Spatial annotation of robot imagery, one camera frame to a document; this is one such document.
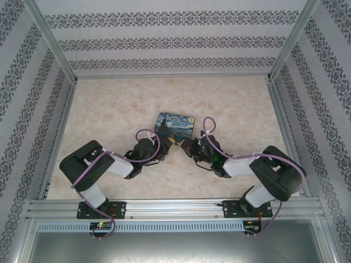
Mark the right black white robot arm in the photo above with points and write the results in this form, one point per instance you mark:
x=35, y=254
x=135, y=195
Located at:
x=274, y=172

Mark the aluminium frame post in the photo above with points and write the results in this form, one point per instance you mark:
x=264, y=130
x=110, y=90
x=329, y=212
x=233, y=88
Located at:
x=52, y=41
x=293, y=41

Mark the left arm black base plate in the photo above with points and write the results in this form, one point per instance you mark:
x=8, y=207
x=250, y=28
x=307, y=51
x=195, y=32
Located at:
x=120, y=209

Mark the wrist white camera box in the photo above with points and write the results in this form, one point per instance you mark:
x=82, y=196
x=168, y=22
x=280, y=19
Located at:
x=201, y=134
x=149, y=135

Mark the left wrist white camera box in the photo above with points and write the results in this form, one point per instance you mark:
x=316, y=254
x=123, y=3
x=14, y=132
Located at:
x=149, y=135

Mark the aluminium mounting rail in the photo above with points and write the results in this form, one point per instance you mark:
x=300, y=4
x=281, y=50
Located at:
x=175, y=209

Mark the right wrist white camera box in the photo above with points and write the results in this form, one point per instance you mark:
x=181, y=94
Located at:
x=201, y=134

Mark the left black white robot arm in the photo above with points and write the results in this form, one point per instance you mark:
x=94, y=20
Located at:
x=82, y=164

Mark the starry night painted tin box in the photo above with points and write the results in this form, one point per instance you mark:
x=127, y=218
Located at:
x=175, y=123

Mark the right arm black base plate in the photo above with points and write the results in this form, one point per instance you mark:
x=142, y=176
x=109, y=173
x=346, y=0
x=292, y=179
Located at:
x=229, y=209

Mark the grey sheet metal panel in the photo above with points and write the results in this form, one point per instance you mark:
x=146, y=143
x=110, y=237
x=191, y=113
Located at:
x=175, y=249

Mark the aluminium table side rail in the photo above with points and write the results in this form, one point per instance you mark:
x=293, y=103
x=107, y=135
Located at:
x=59, y=137
x=288, y=137

